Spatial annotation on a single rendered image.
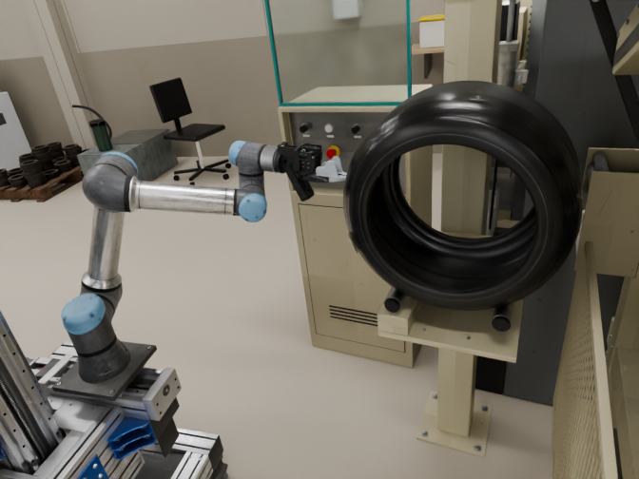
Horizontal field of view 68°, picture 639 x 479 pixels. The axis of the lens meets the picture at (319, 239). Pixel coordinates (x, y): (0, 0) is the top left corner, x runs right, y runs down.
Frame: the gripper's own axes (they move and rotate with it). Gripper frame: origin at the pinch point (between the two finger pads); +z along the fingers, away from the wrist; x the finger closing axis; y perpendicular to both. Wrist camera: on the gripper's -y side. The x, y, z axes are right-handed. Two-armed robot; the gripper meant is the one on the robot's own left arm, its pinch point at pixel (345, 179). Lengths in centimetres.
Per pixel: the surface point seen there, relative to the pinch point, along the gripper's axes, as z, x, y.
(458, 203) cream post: 28.2, 25.8, -13.5
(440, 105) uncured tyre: 24.2, -8.2, 24.7
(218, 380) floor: -72, 20, -131
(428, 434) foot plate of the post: 33, 22, -118
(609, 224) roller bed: 68, 19, -8
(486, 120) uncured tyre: 34.0, -9.9, 23.3
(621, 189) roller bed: 67, 19, 2
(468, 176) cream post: 29.5, 25.8, -4.0
